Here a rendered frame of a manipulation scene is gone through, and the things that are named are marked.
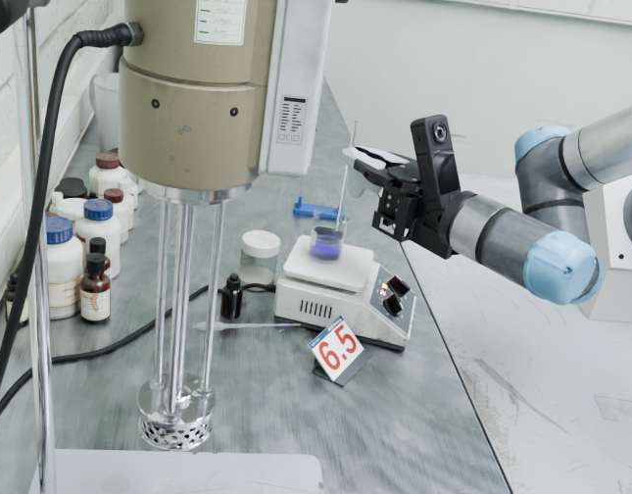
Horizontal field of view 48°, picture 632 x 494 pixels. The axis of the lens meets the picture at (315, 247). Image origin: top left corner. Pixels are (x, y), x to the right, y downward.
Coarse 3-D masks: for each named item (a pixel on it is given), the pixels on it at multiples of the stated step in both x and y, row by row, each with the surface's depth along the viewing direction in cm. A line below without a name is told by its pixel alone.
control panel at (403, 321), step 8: (384, 272) 108; (376, 280) 104; (384, 280) 106; (376, 288) 103; (384, 288) 104; (376, 296) 101; (384, 296) 103; (408, 296) 108; (376, 304) 100; (408, 304) 106; (384, 312) 100; (408, 312) 104; (392, 320) 99; (400, 320) 101; (408, 320) 102; (408, 328) 101
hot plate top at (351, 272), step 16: (304, 240) 107; (288, 256) 103; (304, 256) 103; (352, 256) 105; (368, 256) 106; (288, 272) 99; (304, 272) 99; (320, 272) 100; (336, 272) 100; (352, 272) 101; (368, 272) 102; (352, 288) 98
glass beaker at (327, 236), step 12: (324, 216) 103; (336, 216) 103; (348, 216) 101; (312, 228) 101; (324, 228) 99; (336, 228) 99; (312, 240) 102; (324, 240) 100; (336, 240) 100; (312, 252) 102; (324, 252) 101; (336, 252) 101
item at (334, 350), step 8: (336, 328) 97; (344, 328) 98; (328, 336) 95; (336, 336) 97; (344, 336) 98; (352, 336) 99; (320, 344) 94; (328, 344) 95; (336, 344) 96; (344, 344) 97; (352, 344) 98; (320, 352) 93; (328, 352) 94; (336, 352) 95; (344, 352) 96; (352, 352) 97; (328, 360) 93; (336, 360) 94; (344, 360) 95; (328, 368) 93; (336, 368) 94
